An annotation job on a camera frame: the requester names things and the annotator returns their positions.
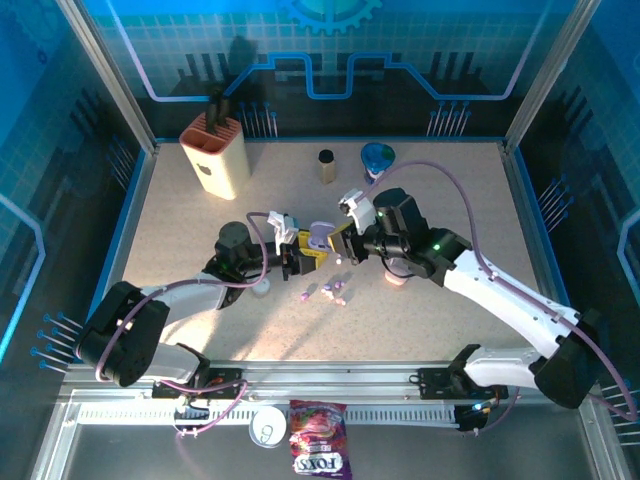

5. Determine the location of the pale lavender earbuds case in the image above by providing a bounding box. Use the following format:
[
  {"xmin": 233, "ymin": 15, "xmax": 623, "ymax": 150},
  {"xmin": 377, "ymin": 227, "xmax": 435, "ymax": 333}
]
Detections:
[{"xmin": 308, "ymin": 220, "xmax": 337, "ymax": 252}]

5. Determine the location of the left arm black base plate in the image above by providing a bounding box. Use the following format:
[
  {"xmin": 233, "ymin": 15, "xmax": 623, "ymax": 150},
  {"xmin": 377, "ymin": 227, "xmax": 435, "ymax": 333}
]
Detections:
[{"xmin": 151, "ymin": 367, "xmax": 247, "ymax": 401}]

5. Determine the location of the aluminium frame post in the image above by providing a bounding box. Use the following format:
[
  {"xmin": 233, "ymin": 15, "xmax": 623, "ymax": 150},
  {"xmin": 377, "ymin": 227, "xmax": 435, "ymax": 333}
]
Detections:
[
  {"xmin": 501, "ymin": 0, "xmax": 601, "ymax": 156},
  {"xmin": 55, "ymin": 0, "xmax": 159, "ymax": 155}
]

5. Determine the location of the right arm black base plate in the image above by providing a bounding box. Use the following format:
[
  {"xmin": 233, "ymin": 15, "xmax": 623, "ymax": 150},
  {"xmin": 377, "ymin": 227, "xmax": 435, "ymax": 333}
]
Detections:
[{"xmin": 416, "ymin": 367, "xmax": 510, "ymax": 401}]

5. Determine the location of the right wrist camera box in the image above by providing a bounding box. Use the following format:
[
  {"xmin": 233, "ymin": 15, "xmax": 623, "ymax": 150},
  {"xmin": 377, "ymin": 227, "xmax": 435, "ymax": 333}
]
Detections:
[{"xmin": 338, "ymin": 188, "xmax": 375, "ymax": 235}]

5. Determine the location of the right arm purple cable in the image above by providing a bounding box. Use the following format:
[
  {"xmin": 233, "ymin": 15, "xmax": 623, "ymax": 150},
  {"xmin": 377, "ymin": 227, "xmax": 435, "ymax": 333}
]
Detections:
[{"xmin": 362, "ymin": 159, "xmax": 640, "ymax": 436}]

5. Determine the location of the black controller box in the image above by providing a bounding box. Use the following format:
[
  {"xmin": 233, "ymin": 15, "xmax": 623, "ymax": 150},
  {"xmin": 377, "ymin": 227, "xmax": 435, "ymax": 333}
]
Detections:
[{"xmin": 453, "ymin": 403, "xmax": 490, "ymax": 434}]

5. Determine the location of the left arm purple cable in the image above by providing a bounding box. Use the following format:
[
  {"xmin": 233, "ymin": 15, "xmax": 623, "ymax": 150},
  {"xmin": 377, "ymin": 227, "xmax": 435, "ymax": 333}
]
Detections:
[{"xmin": 94, "ymin": 210, "xmax": 274, "ymax": 440}]

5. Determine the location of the aluminium frame rail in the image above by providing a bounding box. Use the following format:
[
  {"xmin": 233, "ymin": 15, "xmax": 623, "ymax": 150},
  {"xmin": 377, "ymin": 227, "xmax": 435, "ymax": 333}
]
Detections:
[{"xmin": 57, "ymin": 360, "xmax": 604, "ymax": 404}]

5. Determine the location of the wooden bottle black cap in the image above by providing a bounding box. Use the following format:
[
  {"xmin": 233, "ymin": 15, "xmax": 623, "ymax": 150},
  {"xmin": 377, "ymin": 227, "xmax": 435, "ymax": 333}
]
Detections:
[{"xmin": 317, "ymin": 148, "xmax": 337, "ymax": 185}]

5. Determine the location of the white slotted cable duct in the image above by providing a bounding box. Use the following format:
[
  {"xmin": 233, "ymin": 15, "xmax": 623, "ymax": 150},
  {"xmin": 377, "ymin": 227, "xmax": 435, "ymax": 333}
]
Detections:
[{"xmin": 77, "ymin": 405, "xmax": 459, "ymax": 427}]

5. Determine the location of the blue plastic cup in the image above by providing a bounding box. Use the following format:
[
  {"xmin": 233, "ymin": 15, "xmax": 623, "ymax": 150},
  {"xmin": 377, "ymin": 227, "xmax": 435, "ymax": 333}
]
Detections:
[{"xmin": 360, "ymin": 142, "xmax": 397, "ymax": 187}]

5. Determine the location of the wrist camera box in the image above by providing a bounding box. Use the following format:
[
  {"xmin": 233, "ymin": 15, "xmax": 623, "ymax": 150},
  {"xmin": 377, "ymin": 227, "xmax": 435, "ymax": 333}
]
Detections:
[
  {"xmin": 268, "ymin": 209, "xmax": 303, "ymax": 247},
  {"xmin": 338, "ymin": 188, "xmax": 375, "ymax": 235}
]

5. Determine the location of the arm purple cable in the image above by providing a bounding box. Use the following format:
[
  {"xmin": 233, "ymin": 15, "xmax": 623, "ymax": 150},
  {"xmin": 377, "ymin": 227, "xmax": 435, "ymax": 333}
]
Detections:
[
  {"xmin": 94, "ymin": 210, "xmax": 274, "ymax": 440},
  {"xmin": 362, "ymin": 159, "xmax": 640, "ymax": 436}
]

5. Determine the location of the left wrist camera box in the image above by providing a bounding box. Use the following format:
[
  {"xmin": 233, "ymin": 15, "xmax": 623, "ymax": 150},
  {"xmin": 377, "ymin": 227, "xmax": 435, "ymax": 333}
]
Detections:
[{"xmin": 268, "ymin": 209, "xmax": 303, "ymax": 247}]

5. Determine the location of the white round lid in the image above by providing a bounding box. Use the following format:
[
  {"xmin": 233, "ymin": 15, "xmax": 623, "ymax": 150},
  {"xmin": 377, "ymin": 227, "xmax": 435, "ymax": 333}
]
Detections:
[{"xmin": 248, "ymin": 405, "xmax": 289, "ymax": 450}]

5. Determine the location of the beige knife block orange top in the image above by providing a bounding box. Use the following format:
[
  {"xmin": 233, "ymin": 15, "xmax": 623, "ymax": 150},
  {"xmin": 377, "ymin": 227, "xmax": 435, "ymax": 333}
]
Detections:
[{"xmin": 178, "ymin": 112, "xmax": 252, "ymax": 201}]

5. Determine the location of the Fox's candy bag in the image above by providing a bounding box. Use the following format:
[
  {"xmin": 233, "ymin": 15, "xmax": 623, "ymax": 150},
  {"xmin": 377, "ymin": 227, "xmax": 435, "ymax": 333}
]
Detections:
[{"xmin": 288, "ymin": 398, "xmax": 354, "ymax": 480}]

